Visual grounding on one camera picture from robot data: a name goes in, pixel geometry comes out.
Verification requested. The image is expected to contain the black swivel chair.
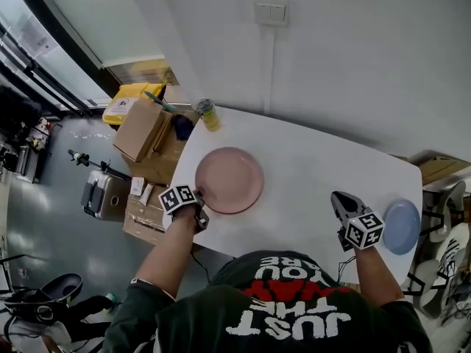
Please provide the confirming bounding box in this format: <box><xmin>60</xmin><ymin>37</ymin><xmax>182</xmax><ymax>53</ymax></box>
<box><xmin>2</xmin><ymin>273</ymin><xmax>85</xmax><ymax>325</ymax></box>

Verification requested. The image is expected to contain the person's dark printed t-shirt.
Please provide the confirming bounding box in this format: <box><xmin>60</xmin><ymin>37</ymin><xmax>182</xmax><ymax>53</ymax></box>
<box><xmin>102</xmin><ymin>250</ymin><xmax>434</xmax><ymax>353</ymax></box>

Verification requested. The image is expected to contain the person's right forearm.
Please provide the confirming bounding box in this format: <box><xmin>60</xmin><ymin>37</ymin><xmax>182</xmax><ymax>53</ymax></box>
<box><xmin>352</xmin><ymin>246</ymin><xmax>406</xmax><ymax>307</ymax></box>

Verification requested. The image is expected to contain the black tripod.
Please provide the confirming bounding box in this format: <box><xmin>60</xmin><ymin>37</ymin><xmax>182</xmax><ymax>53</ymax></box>
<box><xmin>67</xmin><ymin>149</ymin><xmax>132</xmax><ymax>182</ymax></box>

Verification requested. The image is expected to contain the person's left forearm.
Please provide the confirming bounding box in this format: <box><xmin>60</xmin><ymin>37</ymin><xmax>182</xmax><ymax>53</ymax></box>
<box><xmin>135</xmin><ymin>207</ymin><xmax>198</xmax><ymax>301</ymax></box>

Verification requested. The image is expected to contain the large brown cardboard box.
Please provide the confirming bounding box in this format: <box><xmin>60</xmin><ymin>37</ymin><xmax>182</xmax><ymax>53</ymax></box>
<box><xmin>124</xmin><ymin>109</ymin><xmax>202</xmax><ymax>188</ymax></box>

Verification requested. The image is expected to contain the black window frame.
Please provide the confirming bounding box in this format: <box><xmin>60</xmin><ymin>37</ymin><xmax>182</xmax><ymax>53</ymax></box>
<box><xmin>0</xmin><ymin>0</ymin><xmax>107</xmax><ymax>119</ymax></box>

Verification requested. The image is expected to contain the green-handled tool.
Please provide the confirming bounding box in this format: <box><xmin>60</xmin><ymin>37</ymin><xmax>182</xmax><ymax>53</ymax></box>
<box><xmin>144</xmin><ymin>90</ymin><xmax>180</xmax><ymax>114</ymax></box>

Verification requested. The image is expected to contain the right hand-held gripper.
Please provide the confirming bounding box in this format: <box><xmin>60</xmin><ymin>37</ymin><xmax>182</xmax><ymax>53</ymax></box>
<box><xmin>331</xmin><ymin>190</ymin><xmax>386</xmax><ymax>254</ymax></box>

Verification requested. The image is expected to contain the dark blue cloth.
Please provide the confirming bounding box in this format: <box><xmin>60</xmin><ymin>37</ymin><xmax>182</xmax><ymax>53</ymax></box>
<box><xmin>172</xmin><ymin>112</ymin><xmax>194</xmax><ymax>141</ymax></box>

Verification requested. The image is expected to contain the silver suitcase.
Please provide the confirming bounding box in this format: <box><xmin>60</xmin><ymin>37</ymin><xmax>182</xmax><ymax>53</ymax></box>
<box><xmin>80</xmin><ymin>168</ymin><xmax>133</xmax><ymax>224</ymax></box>

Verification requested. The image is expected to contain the white wall light switch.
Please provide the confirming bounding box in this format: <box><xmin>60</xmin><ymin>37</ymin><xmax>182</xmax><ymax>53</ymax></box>
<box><xmin>253</xmin><ymin>0</ymin><xmax>289</xmax><ymax>27</ymax></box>

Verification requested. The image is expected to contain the red white toy figure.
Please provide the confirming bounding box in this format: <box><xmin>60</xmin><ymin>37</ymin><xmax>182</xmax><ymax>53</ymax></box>
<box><xmin>28</xmin><ymin>117</ymin><xmax>52</xmax><ymax>150</ymax></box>

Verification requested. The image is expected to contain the pink big plate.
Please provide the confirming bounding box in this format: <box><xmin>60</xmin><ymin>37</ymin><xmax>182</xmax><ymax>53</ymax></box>
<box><xmin>194</xmin><ymin>146</ymin><xmax>266</xmax><ymax>216</ymax></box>

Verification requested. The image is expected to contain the taped cardboard box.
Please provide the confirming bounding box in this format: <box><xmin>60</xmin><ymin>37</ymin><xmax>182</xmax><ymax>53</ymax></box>
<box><xmin>121</xmin><ymin>184</ymin><xmax>178</xmax><ymax>237</ymax></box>

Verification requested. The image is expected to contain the white paper notice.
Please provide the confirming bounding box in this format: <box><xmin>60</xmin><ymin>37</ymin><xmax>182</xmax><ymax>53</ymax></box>
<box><xmin>35</xmin><ymin>36</ymin><xmax>57</xmax><ymax>56</ymax></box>

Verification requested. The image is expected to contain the flat cardboard sheet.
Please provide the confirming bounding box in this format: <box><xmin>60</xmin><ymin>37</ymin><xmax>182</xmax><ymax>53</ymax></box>
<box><xmin>406</xmin><ymin>149</ymin><xmax>471</xmax><ymax>188</ymax></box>

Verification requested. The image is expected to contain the blue big plate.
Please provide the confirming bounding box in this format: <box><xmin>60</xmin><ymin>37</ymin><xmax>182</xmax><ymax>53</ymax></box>
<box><xmin>381</xmin><ymin>198</ymin><xmax>422</xmax><ymax>256</ymax></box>

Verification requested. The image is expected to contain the white wall cable conduit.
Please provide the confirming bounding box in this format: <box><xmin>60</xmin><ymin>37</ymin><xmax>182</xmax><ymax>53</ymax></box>
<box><xmin>262</xmin><ymin>25</ymin><xmax>277</xmax><ymax>115</ymax></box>

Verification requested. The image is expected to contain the small white box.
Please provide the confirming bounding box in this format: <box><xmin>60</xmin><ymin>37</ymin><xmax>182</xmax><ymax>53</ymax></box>
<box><xmin>130</xmin><ymin>176</ymin><xmax>146</xmax><ymax>197</ymax></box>
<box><xmin>140</xmin><ymin>182</ymin><xmax>155</xmax><ymax>206</ymax></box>

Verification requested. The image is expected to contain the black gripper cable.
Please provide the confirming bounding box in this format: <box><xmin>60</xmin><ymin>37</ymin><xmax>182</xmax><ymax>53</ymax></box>
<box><xmin>336</xmin><ymin>254</ymin><xmax>358</xmax><ymax>284</ymax></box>
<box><xmin>188</xmin><ymin>248</ymin><xmax>213</xmax><ymax>287</ymax></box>

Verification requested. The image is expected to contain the white chair zebra cushion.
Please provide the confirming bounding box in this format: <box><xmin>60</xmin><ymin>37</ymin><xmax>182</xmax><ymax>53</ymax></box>
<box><xmin>436</xmin><ymin>222</ymin><xmax>471</xmax><ymax>283</ymax></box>

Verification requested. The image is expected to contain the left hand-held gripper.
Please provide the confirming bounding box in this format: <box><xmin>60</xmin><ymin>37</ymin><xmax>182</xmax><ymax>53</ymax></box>
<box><xmin>157</xmin><ymin>184</ymin><xmax>211</xmax><ymax>235</ymax></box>

